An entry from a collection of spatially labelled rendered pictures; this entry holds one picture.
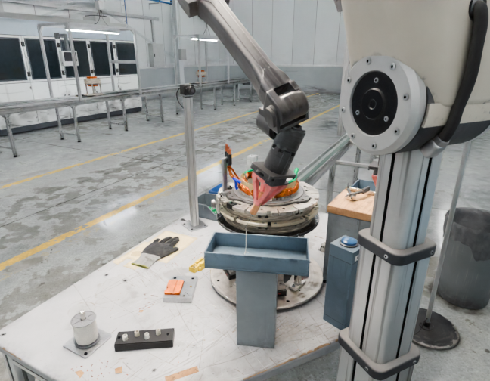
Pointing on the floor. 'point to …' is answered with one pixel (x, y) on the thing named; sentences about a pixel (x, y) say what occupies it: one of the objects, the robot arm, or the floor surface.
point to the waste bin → (466, 277)
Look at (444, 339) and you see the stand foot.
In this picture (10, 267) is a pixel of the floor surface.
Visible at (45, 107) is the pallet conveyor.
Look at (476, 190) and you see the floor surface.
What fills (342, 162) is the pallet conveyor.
